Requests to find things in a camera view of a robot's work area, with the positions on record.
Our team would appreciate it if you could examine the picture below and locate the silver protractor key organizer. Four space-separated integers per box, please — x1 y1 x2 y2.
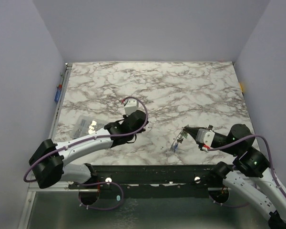
170 128 188 152

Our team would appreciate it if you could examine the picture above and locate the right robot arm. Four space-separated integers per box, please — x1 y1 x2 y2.
183 124 286 229

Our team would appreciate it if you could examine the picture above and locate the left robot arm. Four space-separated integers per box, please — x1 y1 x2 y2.
29 110 148 189

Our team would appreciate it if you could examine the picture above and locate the clear plastic bag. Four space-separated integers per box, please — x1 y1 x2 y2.
71 115 107 139

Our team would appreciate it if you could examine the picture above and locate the blue red clamp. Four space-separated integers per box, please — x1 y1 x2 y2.
54 73 64 104

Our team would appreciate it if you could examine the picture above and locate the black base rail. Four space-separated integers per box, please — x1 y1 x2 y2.
69 165 232 203

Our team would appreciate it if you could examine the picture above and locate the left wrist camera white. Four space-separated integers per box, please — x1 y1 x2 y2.
123 99 139 115

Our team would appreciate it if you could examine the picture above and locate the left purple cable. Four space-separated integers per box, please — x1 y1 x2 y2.
23 96 149 183

